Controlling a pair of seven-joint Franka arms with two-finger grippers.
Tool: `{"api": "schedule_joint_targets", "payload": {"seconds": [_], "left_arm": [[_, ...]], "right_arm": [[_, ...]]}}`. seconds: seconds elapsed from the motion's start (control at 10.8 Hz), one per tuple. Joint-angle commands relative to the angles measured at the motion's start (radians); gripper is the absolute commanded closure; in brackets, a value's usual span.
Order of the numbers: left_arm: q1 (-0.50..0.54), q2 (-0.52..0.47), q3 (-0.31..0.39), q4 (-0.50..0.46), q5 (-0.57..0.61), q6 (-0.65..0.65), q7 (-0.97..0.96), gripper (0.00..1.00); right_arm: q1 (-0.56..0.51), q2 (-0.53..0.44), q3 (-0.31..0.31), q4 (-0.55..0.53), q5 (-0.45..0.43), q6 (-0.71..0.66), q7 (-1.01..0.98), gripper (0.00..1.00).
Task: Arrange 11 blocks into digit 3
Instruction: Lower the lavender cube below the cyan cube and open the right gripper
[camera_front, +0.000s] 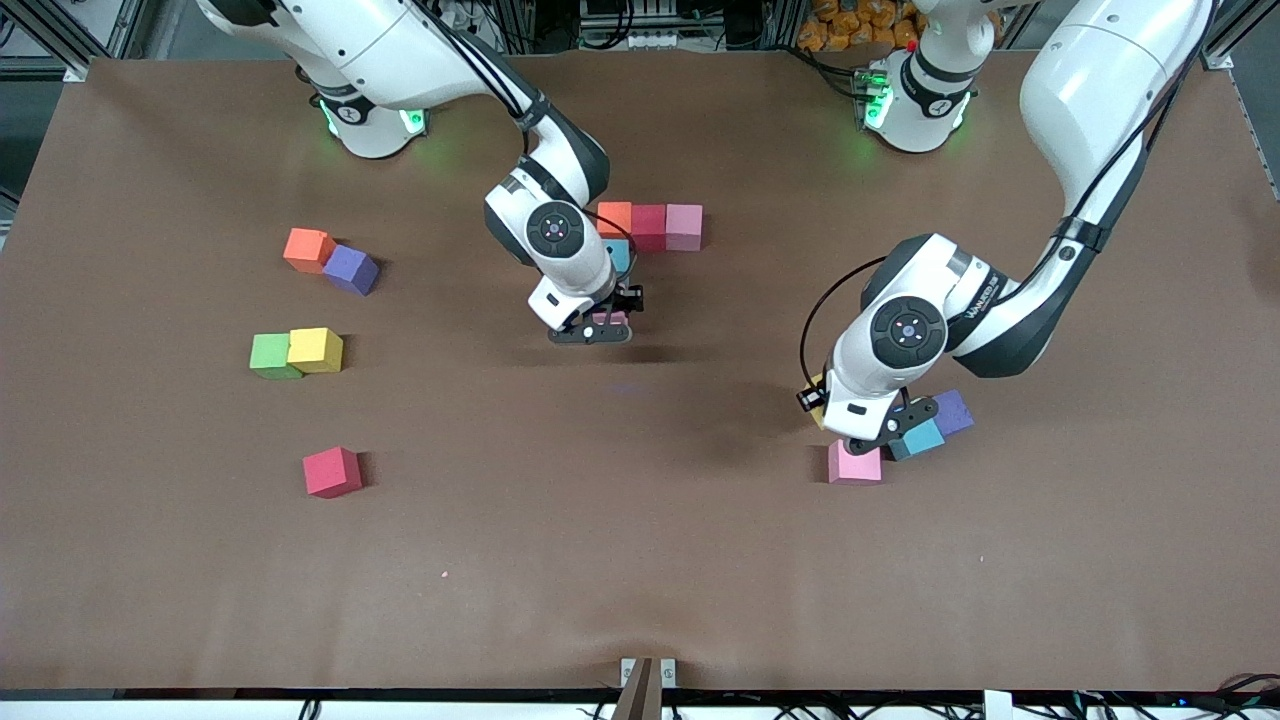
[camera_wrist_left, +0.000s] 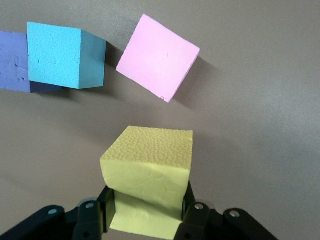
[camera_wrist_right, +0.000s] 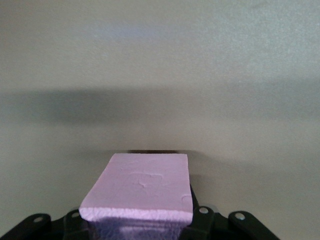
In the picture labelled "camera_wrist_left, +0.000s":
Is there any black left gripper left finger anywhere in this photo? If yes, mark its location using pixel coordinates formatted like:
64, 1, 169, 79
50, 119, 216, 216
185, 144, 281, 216
0, 186, 117, 240

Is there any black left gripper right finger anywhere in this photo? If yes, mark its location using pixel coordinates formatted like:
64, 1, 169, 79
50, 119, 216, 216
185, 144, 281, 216
174, 179, 278, 240

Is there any yellow foam cube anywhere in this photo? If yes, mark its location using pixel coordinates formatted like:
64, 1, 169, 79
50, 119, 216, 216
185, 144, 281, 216
99, 125, 194, 240

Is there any brown table mat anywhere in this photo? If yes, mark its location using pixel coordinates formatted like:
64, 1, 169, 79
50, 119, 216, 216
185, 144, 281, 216
0, 0, 320, 240

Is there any cyan foam cube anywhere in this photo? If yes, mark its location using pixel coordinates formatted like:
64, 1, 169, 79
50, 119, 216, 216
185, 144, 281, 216
26, 21, 108, 90

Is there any pink foam cube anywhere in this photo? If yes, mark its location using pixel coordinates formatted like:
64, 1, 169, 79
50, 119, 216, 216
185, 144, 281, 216
115, 13, 201, 104

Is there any purple foam cube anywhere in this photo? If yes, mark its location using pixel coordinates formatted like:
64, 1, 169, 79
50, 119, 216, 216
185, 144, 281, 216
0, 30, 63, 94

